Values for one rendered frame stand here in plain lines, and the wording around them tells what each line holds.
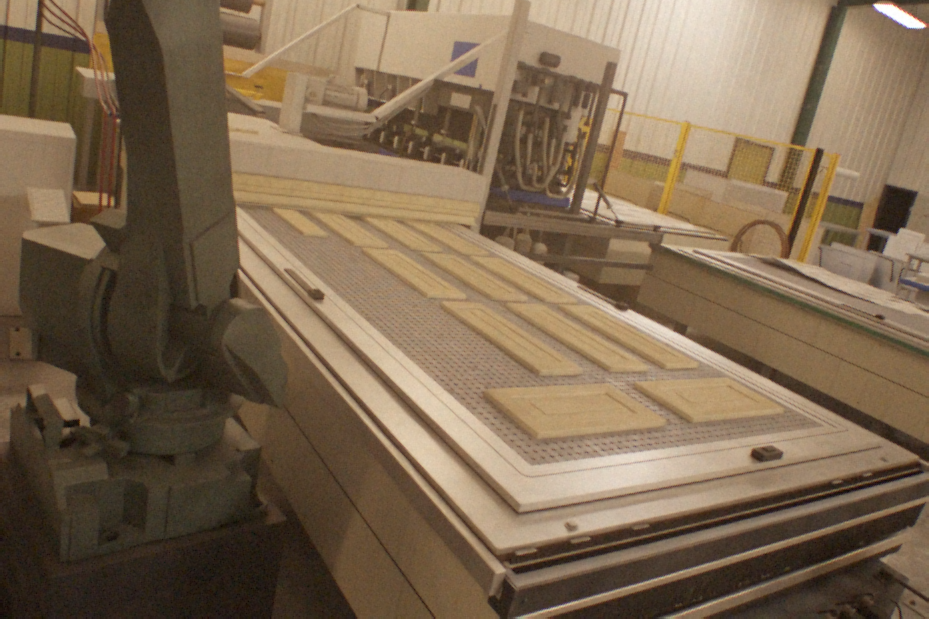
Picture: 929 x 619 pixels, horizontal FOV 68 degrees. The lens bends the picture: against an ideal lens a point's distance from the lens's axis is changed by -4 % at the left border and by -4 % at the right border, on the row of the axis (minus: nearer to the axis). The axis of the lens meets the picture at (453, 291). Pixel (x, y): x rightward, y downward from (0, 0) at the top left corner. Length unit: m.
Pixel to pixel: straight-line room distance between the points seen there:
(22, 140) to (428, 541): 3.28
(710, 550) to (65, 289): 1.61
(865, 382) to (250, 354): 4.56
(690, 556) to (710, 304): 4.51
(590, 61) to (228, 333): 5.29
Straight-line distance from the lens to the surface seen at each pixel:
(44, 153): 4.38
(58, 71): 8.26
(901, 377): 5.45
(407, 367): 2.15
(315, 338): 2.31
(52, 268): 1.84
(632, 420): 2.16
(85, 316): 1.69
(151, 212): 1.51
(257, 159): 4.18
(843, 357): 5.61
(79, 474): 1.86
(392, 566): 1.92
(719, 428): 2.39
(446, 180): 4.70
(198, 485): 1.89
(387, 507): 1.91
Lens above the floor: 1.66
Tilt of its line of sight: 15 degrees down
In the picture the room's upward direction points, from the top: 13 degrees clockwise
